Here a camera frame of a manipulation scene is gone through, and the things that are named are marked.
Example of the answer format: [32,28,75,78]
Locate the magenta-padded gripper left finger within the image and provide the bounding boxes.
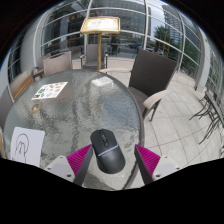
[43,143,95,187]

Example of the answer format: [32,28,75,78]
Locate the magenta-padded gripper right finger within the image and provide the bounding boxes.
[133,143,183,186]

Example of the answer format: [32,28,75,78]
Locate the black computer mouse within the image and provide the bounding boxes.
[89,128,127,175]

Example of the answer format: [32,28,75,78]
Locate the white mouse pad with drawing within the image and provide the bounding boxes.
[9,126,46,168]

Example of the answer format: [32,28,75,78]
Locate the colourful laminated menu card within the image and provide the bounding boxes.
[31,81,69,101]

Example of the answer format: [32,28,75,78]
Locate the dark metal outdoor table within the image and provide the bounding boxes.
[189,89,224,158]

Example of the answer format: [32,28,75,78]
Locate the dark wicker armchair, beige arms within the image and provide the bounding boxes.
[127,48,178,123]

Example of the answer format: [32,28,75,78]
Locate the gold menu stand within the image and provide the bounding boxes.
[79,16,122,72]

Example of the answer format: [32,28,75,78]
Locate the tan round ring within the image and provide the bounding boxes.
[30,102,43,115]

